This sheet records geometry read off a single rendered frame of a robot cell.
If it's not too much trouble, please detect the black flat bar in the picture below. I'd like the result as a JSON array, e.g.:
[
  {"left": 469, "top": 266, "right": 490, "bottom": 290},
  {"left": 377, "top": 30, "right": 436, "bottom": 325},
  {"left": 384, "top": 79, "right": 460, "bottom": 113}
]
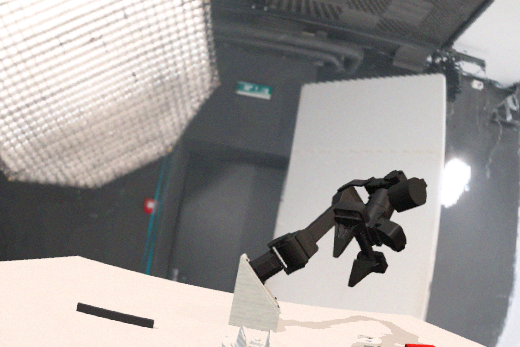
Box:
[{"left": 76, "top": 302, "right": 155, "bottom": 329}]

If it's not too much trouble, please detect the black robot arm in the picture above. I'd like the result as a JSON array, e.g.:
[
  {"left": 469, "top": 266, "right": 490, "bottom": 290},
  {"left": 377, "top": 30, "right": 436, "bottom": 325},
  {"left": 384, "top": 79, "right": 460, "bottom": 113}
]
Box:
[{"left": 248, "top": 170, "right": 427, "bottom": 285}]

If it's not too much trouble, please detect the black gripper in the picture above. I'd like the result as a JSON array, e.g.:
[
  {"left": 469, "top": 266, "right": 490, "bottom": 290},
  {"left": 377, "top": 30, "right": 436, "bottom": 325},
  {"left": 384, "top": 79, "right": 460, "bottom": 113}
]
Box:
[{"left": 333, "top": 201, "right": 390, "bottom": 287}]

